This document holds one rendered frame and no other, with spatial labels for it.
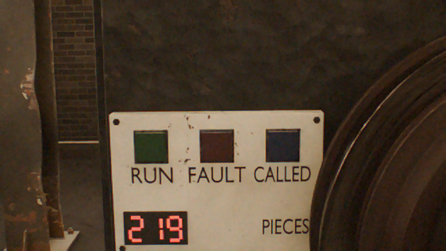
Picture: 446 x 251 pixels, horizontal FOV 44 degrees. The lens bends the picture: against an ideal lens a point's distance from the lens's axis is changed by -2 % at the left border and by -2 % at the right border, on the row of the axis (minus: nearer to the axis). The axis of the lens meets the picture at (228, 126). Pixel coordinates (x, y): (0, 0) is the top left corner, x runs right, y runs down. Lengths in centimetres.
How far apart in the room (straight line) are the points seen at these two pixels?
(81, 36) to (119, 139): 617
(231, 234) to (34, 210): 276
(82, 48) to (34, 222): 371
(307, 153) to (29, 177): 278
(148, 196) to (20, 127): 265
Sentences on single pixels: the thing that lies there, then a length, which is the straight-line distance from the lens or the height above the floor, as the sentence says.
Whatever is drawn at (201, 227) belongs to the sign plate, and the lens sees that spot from 71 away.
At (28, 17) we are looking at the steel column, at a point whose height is 142.
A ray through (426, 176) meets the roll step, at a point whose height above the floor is 120.
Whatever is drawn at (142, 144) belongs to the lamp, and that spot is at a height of 120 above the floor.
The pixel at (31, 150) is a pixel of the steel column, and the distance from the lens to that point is 332.
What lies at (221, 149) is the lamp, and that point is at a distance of 67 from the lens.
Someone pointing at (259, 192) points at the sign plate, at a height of 114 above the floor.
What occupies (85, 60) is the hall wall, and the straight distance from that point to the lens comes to 684.
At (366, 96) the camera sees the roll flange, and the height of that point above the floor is 127.
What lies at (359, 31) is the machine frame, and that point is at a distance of 70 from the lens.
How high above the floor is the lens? 134
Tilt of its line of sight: 10 degrees down
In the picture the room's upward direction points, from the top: straight up
